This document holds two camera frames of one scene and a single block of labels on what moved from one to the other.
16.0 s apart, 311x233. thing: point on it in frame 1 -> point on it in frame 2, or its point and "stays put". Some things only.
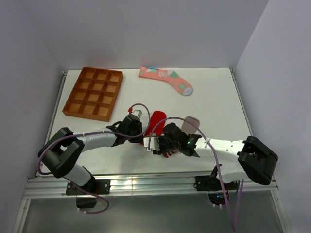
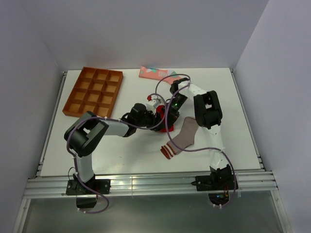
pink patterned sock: [182, 85] stays put
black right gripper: [161, 150] -> [172, 116]
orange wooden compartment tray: [95, 94] stays put
